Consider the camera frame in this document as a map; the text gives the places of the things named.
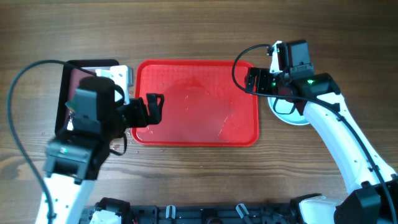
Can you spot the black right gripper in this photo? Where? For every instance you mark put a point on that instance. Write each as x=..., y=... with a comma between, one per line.
x=262, y=85

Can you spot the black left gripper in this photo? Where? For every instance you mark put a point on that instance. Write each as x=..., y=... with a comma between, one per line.
x=139, y=110

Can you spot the mint plate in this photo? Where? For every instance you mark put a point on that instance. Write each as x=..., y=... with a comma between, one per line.
x=286, y=112

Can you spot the green cleaning sponge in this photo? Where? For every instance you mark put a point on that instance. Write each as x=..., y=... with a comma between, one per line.
x=71, y=105

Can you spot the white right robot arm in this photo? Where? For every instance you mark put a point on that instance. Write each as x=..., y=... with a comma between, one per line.
x=299, y=96

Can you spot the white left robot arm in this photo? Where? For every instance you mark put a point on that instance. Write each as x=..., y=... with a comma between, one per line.
x=75, y=157

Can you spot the red plastic tray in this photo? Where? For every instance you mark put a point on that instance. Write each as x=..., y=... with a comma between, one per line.
x=203, y=106

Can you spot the black water basin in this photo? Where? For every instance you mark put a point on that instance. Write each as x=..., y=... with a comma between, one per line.
x=69, y=83

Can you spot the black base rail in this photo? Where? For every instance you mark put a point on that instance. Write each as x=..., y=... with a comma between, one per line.
x=265, y=214

